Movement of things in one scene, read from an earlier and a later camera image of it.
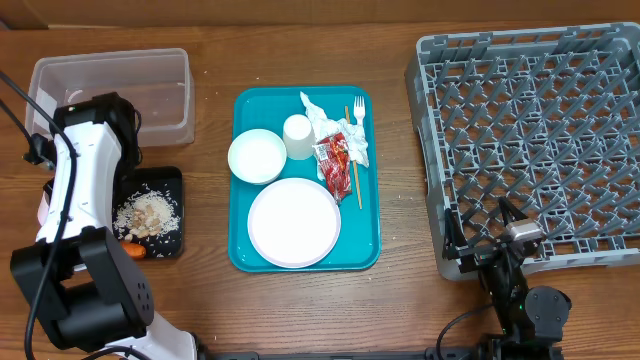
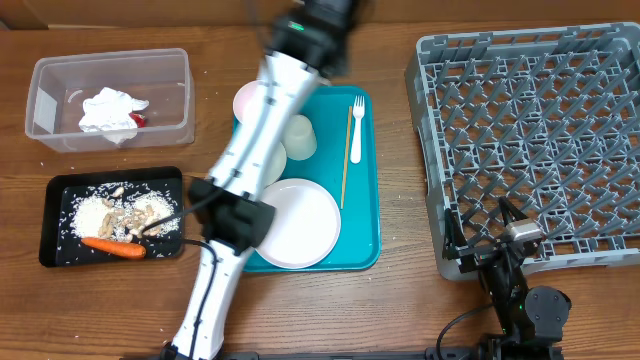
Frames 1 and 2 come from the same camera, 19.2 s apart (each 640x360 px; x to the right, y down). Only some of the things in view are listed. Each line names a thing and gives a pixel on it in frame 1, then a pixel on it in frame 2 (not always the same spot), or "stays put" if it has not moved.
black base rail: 477,352 stays put
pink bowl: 43,209 to 244,98
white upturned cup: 299,137 stays put
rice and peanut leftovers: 146,214 stays put
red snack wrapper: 335,164 to 139,119
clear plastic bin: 157,82 stays put
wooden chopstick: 356,172 to 346,157
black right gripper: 452,241 stays put
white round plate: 294,222 stays put
